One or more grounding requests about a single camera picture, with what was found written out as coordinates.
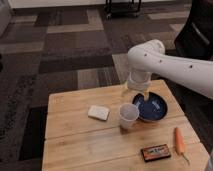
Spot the black office chair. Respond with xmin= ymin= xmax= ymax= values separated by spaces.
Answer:
xmin=174 ymin=0 xmax=213 ymax=60

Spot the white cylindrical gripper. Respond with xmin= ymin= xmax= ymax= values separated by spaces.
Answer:
xmin=127 ymin=69 xmax=151 ymax=101

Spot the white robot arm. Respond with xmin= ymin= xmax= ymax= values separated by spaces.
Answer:
xmin=127 ymin=39 xmax=213 ymax=100

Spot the dark rectangular snack box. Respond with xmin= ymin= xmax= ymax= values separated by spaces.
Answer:
xmin=140 ymin=144 xmax=171 ymax=162

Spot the white plastic cup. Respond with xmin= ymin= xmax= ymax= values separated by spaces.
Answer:
xmin=119 ymin=103 xmax=139 ymax=129

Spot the dark blue ceramic bowl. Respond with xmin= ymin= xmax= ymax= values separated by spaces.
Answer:
xmin=132 ymin=92 xmax=168 ymax=122

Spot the wooden table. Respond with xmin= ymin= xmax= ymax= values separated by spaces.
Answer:
xmin=42 ymin=80 xmax=209 ymax=171

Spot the white sponge block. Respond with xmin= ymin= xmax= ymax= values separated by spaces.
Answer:
xmin=88 ymin=105 xmax=109 ymax=121

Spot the orange carrot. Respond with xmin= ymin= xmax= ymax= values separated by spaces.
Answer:
xmin=174 ymin=127 xmax=190 ymax=163

